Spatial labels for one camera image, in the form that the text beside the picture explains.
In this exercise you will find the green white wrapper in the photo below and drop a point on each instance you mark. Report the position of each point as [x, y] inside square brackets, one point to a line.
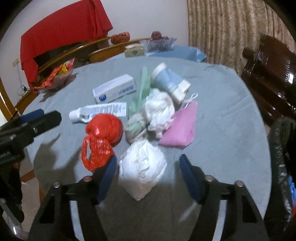
[136, 128]

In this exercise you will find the red cloth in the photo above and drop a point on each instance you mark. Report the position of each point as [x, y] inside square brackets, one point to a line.
[78, 22]

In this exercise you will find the small tissue box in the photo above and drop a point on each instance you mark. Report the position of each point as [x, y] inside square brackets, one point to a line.
[134, 50]

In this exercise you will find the light blue table cloth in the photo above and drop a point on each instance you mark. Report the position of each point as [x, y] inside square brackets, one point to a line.
[181, 52]

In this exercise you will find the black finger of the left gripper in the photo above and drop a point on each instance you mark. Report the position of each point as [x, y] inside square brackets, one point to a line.
[36, 127]

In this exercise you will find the red yellow snack bag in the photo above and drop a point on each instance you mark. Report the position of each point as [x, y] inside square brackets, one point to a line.
[57, 79]

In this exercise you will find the red woven basket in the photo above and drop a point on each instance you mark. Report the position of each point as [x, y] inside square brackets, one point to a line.
[120, 38]

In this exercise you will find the blue white paper cup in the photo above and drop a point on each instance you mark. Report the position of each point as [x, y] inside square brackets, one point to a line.
[168, 81]

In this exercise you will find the glass fruit bowl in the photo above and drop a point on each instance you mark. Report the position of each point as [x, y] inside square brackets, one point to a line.
[157, 42]

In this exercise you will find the white tissue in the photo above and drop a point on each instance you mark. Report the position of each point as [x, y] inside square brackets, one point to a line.
[158, 111]

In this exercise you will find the green rubber glove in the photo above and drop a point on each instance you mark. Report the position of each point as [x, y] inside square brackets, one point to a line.
[139, 99]

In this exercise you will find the white tube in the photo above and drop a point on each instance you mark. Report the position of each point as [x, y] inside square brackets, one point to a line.
[87, 113]

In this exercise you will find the white plastic bag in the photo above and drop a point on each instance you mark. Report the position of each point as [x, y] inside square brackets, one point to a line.
[141, 168]

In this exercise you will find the blue plastic bag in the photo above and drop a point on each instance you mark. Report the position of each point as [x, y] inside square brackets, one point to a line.
[292, 190]

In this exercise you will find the beige patterned curtain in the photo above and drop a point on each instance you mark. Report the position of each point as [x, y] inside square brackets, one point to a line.
[222, 29]

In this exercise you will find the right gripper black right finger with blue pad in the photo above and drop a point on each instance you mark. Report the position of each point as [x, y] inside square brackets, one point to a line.
[242, 220]

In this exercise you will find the black lined trash bin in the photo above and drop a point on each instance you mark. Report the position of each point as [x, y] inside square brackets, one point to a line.
[279, 218]

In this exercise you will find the red plastic bag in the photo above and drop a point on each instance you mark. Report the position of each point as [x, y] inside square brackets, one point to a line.
[103, 132]

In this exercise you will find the grey table cloth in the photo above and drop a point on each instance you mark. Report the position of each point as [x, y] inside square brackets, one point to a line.
[230, 144]

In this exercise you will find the wooden chair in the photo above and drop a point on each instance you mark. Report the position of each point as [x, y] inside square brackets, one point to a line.
[111, 51]
[11, 111]

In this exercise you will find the pink mesh pouch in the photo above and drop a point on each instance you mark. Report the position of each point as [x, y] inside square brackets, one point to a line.
[182, 130]

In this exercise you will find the dark wooden armchair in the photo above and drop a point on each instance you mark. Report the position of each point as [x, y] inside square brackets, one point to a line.
[269, 74]

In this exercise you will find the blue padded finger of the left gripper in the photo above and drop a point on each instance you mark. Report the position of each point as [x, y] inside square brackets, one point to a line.
[22, 119]

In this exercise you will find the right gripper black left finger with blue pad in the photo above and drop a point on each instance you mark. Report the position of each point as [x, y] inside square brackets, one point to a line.
[53, 220]

